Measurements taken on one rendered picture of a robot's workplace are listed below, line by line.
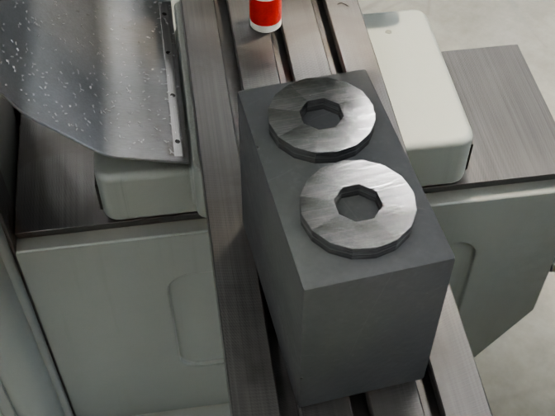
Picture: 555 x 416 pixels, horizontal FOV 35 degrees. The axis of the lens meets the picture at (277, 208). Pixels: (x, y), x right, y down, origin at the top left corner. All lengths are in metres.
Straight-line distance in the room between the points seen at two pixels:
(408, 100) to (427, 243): 0.56
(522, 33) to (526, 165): 1.41
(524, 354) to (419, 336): 1.22
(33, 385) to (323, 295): 0.82
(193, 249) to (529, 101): 0.55
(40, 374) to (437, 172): 0.67
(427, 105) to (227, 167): 0.35
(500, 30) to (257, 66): 1.65
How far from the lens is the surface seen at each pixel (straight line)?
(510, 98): 1.39
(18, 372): 1.38
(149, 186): 1.15
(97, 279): 1.28
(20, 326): 1.31
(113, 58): 1.20
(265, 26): 1.13
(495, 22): 2.70
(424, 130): 1.19
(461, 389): 0.84
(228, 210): 0.94
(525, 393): 1.93
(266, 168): 0.73
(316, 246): 0.68
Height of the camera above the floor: 1.65
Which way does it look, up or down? 51 degrees down
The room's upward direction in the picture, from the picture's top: straight up
